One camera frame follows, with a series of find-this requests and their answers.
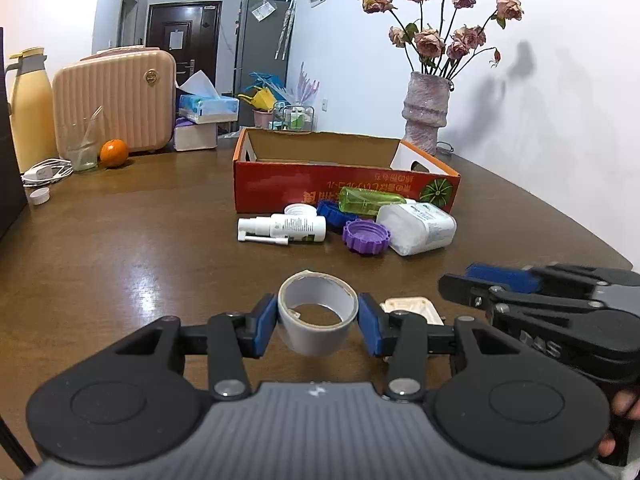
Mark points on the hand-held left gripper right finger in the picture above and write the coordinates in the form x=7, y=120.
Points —
x=372, y=325

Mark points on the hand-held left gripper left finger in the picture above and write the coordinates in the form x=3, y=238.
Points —
x=262, y=325

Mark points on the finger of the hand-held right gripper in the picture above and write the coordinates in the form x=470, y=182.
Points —
x=462, y=287
x=500, y=276

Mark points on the grey tape roll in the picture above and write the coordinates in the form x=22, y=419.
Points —
x=315, y=312

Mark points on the white plastic container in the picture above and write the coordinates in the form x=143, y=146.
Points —
x=420, y=230

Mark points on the purple ridged lid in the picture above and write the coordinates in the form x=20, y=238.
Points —
x=365, y=237

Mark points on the white spray bottle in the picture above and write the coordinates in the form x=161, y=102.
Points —
x=290, y=227

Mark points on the white round lid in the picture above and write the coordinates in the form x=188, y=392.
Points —
x=300, y=208

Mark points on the green plastic bottle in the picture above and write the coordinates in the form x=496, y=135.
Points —
x=370, y=200

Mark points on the red cardboard box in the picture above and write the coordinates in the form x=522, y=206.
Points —
x=300, y=180

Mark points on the person's right hand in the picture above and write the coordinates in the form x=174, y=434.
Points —
x=625, y=402

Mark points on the blue ridged lid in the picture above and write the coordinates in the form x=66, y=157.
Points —
x=330, y=212

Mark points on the pink textured vase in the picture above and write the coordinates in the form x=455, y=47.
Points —
x=425, y=110

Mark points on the white and purple box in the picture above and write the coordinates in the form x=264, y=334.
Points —
x=195, y=135

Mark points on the pink pot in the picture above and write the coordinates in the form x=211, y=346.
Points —
x=262, y=119

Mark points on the clutter of items by fridge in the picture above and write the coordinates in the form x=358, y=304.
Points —
x=295, y=119

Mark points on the yellow watering can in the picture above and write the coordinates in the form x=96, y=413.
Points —
x=260, y=99

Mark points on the blue tissue box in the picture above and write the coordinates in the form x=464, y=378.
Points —
x=210, y=105

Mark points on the orange fruit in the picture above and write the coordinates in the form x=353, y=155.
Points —
x=114, y=153

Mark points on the purple feather decoration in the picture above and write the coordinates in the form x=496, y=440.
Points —
x=307, y=87

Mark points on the blue clothes hangers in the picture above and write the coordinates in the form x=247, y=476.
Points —
x=267, y=81

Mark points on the dried pink roses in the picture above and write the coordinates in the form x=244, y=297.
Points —
x=430, y=40

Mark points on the clear drinking glass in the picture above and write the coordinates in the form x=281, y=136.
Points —
x=82, y=147

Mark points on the small white cap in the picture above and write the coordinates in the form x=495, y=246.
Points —
x=39, y=195

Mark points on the pink ribbed suitcase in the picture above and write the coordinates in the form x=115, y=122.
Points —
x=115, y=100

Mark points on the grey refrigerator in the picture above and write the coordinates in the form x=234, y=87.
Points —
x=257, y=45

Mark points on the dark brown door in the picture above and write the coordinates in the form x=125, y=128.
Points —
x=200, y=35

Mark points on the paper on door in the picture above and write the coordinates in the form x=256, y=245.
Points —
x=175, y=41

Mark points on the hanging folded umbrella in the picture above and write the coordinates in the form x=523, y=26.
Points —
x=286, y=27

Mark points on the yellow thermos jug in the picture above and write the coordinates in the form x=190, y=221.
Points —
x=32, y=110

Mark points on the paper on refrigerator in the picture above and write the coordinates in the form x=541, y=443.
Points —
x=264, y=10

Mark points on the grey door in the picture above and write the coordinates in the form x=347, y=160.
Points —
x=129, y=20

